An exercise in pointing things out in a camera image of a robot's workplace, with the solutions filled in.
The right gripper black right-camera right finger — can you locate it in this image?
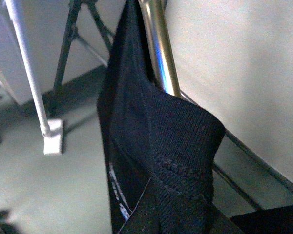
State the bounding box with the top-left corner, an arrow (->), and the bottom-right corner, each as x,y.
230,205 -> 293,234

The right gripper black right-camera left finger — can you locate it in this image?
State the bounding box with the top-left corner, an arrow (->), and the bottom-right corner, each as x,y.
117,195 -> 242,234

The black printed t-shirt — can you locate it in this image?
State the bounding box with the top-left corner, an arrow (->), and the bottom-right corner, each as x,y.
97,0 -> 225,234

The gold metal clothes hanger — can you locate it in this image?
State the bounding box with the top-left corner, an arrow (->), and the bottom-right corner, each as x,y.
138,0 -> 181,97

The white garment rack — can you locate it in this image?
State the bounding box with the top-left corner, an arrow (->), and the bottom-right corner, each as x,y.
6,0 -> 63,156

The black tripod stand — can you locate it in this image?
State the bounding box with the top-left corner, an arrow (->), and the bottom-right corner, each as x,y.
48,0 -> 115,115

